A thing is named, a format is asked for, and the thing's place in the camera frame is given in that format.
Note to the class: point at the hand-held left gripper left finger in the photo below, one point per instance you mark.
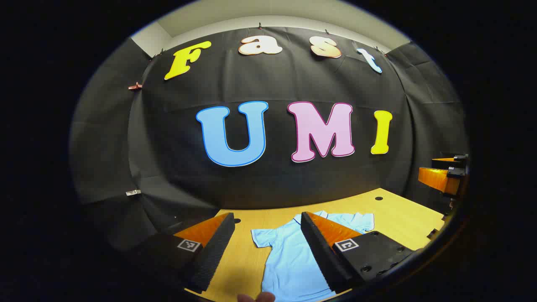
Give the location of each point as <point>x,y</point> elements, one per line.
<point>218,247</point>

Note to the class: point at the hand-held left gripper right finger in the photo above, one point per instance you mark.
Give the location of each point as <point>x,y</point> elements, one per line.
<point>319,251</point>

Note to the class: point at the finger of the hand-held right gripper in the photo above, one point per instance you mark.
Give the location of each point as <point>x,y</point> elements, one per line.
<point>442,162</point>
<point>438,179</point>

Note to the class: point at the light blue T-shirt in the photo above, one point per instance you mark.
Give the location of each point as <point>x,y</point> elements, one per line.
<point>289,260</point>

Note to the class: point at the white spring clip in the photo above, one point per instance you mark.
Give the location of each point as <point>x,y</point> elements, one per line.
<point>133,192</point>

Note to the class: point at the black backdrop cloth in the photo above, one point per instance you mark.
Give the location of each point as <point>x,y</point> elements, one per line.
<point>168,147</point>

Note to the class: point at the copper spring clip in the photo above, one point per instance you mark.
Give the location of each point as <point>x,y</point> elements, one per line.
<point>135,86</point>

